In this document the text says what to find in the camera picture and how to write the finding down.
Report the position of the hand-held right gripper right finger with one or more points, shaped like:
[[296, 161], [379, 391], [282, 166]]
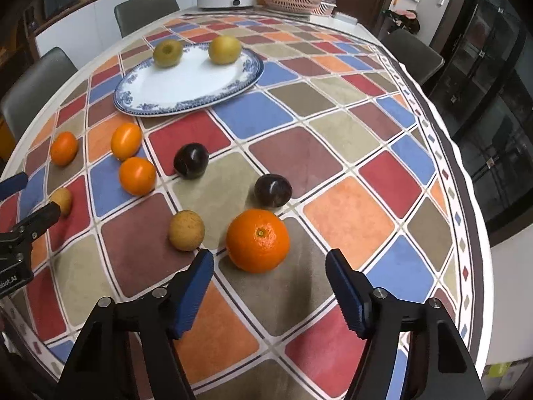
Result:
[[347, 296]]

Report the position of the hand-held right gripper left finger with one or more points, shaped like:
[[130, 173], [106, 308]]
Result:
[[193, 296]]

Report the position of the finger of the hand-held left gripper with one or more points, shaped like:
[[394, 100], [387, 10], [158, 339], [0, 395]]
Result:
[[12, 186], [41, 218]]

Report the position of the small tan round fruit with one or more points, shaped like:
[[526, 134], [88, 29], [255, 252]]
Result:
[[186, 231], [63, 199]]

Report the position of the small orange tangerine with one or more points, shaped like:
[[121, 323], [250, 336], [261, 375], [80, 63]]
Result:
[[126, 141], [64, 148], [137, 176]]

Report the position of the large orange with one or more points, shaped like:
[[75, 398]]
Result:
[[257, 241]]

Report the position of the dark purple plum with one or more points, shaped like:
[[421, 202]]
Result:
[[272, 191], [190, 161]]

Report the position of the blue-rimmed white oval plate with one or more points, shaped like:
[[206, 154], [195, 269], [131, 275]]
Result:
[[187, 85]]

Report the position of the grey dining chair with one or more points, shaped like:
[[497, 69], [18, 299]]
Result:
[[412, 54], [35, 87], [148, 10]]

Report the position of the colourful checkered tablecloth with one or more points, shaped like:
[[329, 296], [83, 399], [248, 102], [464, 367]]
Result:
[[333, 150]]

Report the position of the yellow-green box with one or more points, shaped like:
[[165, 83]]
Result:
[[497, 373]]

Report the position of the white curved counter cabinet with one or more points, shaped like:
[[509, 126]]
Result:
[[95, 21]]

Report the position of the green apple left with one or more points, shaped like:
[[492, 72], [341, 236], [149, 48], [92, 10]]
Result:
[[167, 54]]

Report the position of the yellow-green apple top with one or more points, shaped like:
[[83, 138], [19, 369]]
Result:
[[225, 51]]

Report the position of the dark glass cabinet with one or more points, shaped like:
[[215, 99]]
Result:
[[487, 91]]

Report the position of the pile of clothes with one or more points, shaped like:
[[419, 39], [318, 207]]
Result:
[[399, 18]]

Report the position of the white induction cooker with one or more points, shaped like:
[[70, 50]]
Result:
[[227, 2]]

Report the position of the pink plastic basket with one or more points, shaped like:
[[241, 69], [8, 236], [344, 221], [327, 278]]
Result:
[[291, 3]]

